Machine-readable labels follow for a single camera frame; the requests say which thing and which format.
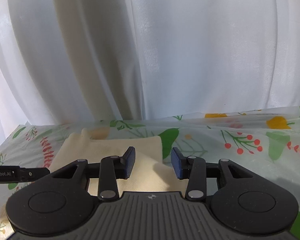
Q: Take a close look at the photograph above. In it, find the cream knit garment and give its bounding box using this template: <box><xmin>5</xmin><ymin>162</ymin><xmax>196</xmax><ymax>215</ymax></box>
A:
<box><xmin>49</xmin><ymin>128</ymin><xmax>187</xmax><ymax>194</ymax></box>

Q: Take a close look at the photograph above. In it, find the floral plastic table cover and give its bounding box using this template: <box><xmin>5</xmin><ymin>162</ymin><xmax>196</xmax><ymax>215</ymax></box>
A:
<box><xmin>0</xmin><ymin>107</ymin><xmax>300</xmax><ymax>239</ymax></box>

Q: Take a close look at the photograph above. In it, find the white sheer curtain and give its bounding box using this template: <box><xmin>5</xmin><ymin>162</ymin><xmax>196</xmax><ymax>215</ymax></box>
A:
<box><xmin>0</xmin><ymin>0</ymin><xmax>300</xmax><ymax>144</ymax></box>

